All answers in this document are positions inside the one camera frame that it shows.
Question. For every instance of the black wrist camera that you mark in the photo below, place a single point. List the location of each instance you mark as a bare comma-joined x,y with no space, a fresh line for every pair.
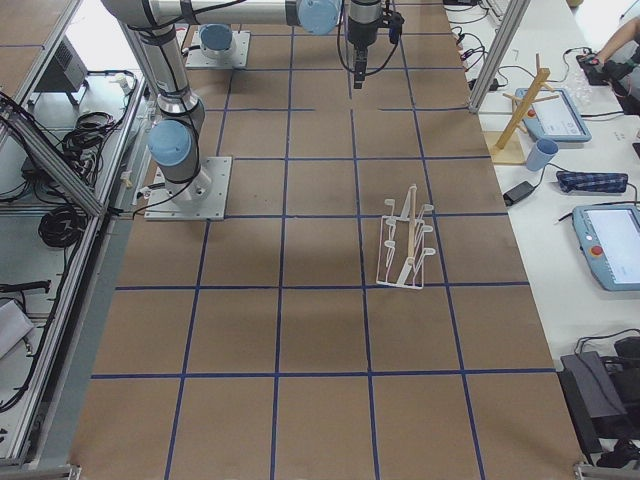
394,22

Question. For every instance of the white wire cup rack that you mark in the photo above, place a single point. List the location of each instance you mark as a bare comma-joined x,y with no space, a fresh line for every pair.
402,248

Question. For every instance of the near teach pendant tablet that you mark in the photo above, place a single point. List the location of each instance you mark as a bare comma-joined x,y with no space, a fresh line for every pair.
608,237

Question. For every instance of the wooden mug tree stand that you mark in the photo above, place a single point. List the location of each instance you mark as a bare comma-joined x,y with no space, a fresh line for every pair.
504,150

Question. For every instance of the aluminium frame post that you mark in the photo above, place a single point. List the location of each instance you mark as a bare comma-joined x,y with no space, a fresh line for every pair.
506,31

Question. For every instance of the blue cup on desk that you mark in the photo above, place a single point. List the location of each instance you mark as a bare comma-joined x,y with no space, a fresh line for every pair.
541,153

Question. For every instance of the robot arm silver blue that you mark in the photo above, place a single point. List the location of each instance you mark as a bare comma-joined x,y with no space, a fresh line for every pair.
174,141
215,39

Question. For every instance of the blue plaid pencil case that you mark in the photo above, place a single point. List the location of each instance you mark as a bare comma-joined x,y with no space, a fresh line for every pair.
592,182

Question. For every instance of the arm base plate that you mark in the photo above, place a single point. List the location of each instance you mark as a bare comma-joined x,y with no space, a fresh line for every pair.
204,199
235,57

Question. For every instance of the teach pendant tablet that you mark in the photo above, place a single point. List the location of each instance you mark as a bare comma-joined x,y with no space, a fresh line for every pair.
608,237
554,116

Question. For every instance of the person forearm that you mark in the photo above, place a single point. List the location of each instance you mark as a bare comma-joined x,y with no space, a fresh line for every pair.
623,35

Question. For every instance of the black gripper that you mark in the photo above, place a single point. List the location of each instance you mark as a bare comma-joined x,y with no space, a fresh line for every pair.
361,27

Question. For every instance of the black power adapter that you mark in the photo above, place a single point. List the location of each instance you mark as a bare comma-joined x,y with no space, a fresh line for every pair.
518,193

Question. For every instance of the far teach pendant tablet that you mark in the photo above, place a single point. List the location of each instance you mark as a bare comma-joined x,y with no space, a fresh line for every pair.
554,116

